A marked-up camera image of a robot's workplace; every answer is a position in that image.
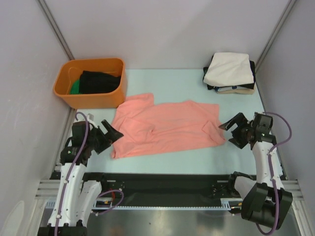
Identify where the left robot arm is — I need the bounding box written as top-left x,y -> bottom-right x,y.
37,119 -> 123,236

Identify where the green t shirt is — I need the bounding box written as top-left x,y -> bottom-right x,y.
69,80 -> 80,95

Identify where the black t shirt in bin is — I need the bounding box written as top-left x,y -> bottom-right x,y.
79,71 -> 121,94

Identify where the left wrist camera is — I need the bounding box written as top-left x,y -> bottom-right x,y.
75,113 -> 98,127

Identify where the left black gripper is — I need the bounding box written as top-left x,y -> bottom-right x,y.
86,120 -> 123,154

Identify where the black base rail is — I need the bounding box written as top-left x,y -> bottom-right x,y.
83,173 -> 240,207

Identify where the white folded t shirt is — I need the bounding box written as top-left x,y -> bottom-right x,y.
203,52 -> 254,87

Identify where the beige folded t shirt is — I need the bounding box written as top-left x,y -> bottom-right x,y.
218,87 -> 255,95

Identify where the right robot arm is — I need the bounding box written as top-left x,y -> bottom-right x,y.
219,112 -> 293,236

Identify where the orange plastic bin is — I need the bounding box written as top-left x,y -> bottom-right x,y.
53,58 -> 127,109

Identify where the pink t shirt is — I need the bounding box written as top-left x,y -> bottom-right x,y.
111,93 -> 226,159

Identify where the white slotted cable duct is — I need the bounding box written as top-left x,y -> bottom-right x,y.
45,198 -> 247,210

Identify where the patterned folded t shirt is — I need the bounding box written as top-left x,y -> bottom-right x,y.
214,86 -> 242,93

